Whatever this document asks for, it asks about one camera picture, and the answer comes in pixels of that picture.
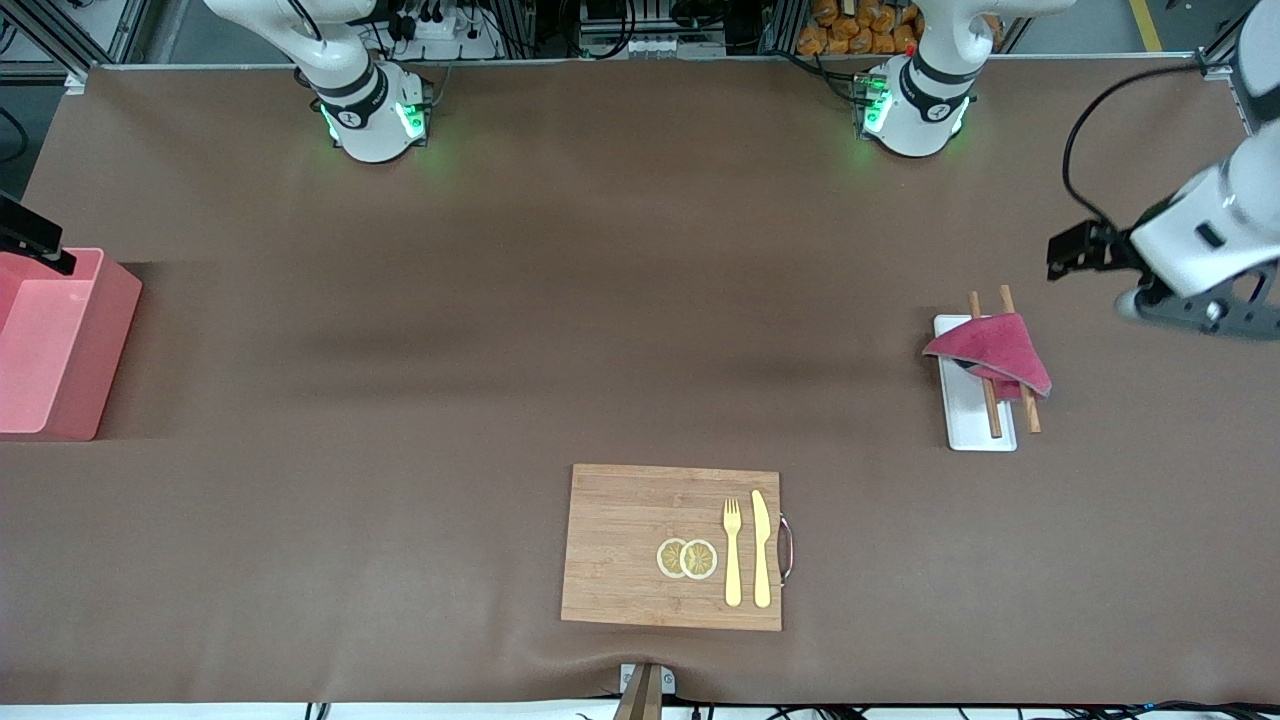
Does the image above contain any pink microfibre cloth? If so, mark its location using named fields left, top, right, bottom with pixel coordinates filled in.
left=922, top=312, right=1053, bottom=399

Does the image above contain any pink plastic bin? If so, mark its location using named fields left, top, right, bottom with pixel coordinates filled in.
left=0, top=247, right=143, bottom=442

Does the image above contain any brown wooden chopstick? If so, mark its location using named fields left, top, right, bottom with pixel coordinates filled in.
left=1000, top=285, right=1042, bottom=434
left=967, top=291, right=1003, bottom=439

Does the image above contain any white rectangular tray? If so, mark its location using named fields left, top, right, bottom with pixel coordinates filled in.
left=933, top=314, right=1019, bottom=453

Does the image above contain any pile of orange packets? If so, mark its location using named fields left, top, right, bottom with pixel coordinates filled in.
left=797, top=0, right=1001, bottom=57

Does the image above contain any large table cover mat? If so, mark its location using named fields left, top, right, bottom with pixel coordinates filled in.
left=0, top=55, right=1280, bottom=707

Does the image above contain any yellow plastic knife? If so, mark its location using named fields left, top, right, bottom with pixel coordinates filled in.
left=751, top=489, right=773, bottom=609

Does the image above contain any white power strip with plugs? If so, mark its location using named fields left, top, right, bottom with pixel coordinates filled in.
left=385, top=0, right=501, bottom=61

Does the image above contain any yellow plastic fork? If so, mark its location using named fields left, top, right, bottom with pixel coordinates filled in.
left=722, top=498, right=744, bottom=608

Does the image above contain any white socket strip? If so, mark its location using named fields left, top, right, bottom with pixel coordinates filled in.
left=578, top=30, right=729, bottom=61

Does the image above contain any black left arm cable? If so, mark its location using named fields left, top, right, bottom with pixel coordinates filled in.
left=1061, top=62, right=1216, bottom=236

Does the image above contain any aluminium frame strut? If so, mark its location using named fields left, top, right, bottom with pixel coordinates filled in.
left=0, top=0, right=151, bottom=96
left=1195, top=0, right=1280, bottom=81

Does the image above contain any bamboo cutting board with handle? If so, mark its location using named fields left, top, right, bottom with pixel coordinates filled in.
left=560, top=463, right=797, bottom=633

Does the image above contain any metal table clamp bracket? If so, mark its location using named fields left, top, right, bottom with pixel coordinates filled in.
left=612, top=662, right=677, bottom=720

